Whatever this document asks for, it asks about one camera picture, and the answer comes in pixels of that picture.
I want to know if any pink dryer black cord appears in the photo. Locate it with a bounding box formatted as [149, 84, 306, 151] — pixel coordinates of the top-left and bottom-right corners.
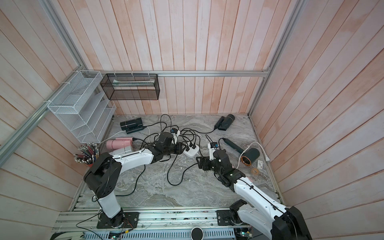
[166, 146, 199, 187]

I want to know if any copper dryer black cord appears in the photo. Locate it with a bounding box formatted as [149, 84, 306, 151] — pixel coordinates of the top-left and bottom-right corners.
[196, 133, 226, 157]

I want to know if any white dryer black cord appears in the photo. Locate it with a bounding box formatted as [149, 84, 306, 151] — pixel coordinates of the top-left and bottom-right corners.
[115, 164, 147, 198]

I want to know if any black cord with plug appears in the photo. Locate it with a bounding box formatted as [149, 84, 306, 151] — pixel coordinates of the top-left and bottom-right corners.
[140, 113, 173, 139]

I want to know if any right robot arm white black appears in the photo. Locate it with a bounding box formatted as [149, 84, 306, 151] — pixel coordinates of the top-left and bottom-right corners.
[196, 150, 312, 240]

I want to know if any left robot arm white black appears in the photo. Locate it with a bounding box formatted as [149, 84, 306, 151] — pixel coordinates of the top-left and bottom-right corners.
[84, 133, 183, 226]

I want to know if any far white power strip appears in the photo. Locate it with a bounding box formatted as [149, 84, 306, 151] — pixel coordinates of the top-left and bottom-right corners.
[183, 145, 200, 159]

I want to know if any dark green hair dryer copper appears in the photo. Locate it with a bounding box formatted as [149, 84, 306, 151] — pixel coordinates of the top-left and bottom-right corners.
[224, 139, 261, 166]

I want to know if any dark green folded hair dryer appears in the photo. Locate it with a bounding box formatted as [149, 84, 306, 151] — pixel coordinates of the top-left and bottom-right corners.
[214, 114, 236, 131]

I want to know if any black folded hair dryer left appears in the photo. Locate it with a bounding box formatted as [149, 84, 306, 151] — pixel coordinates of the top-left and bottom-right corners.
[120, 118, 145, 134]

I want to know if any pink hair dryer left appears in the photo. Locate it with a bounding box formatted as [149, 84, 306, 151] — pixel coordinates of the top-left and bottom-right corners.
[106, 137, 133, 150]

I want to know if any black round sensor puck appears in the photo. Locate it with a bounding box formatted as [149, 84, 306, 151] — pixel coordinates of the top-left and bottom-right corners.
[190, 227, 204, 240]

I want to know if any red cup of pencils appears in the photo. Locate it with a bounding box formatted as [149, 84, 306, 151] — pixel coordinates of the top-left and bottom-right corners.
[74, 143, 100, 167]

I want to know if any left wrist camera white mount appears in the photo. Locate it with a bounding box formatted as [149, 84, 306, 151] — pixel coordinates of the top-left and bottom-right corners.
[170, 128, 181, 145]

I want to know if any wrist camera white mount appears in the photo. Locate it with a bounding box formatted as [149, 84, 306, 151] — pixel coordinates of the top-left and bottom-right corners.
[208, 142, 219, 161]
[170, 128, 181, 145]

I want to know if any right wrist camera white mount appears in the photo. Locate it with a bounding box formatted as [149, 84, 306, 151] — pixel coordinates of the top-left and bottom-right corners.
[208, 142, 219, 161]

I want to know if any white power strip cable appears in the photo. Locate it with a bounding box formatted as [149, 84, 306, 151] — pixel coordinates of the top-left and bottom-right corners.
[235, 140, 271, 169]

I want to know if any black mesh wall basket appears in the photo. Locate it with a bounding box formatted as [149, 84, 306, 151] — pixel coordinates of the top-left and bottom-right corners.
[101, 73, 160, 101]

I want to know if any white wire shelf rack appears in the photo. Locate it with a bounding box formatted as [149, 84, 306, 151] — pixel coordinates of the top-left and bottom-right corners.
[48, 71, 116, 144]

